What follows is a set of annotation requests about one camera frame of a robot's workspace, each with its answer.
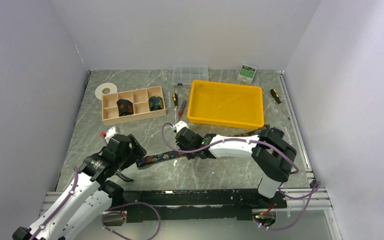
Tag navy floral necktie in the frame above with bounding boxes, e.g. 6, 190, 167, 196
136, 124, 285, 168

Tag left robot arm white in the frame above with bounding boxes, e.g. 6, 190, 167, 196
12, 133, 147, 240

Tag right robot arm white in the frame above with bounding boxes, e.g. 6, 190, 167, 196
136, 126, 299, 208

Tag white tape roll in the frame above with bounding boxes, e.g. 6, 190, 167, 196
94, 82, 118, 100

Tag small black curved piece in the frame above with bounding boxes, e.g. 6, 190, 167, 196
116, 173, 134, 182

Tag wooden compartment organizer box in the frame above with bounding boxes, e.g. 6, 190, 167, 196
101, 86, 168, 126

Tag dark rolled tie orange pattern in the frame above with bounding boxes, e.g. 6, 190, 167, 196
116, 99, 134, 117

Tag blue rolled tie yellow flowers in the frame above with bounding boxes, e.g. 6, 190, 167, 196
148, 95, 164, 112

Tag yellow plastic tray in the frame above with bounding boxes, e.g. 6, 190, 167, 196
187, 80, 265, 130

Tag clear plastic parts box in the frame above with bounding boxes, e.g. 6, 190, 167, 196
172, 65, 209, 87

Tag green white small box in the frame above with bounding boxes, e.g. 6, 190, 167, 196
237, 64, 257, 85

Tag black yellow screwdriver right side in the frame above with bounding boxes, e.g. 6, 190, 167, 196
269, 88, 291, 120

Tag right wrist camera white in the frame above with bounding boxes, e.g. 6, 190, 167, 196
172, 120, 189, 133

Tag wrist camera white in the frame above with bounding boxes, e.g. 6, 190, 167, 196
99, 125, 120, 142
172, 120, 189, 133

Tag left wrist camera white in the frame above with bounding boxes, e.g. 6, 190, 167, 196
99, 125, 120, 142

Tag blue red handled screwdriver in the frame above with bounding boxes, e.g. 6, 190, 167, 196
175, 100, 188, 123

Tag black yellow handled screwdriver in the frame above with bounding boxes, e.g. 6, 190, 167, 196
172, 92, 179, 123

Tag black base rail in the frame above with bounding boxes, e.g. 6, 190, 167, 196
110, 188, 287, 223

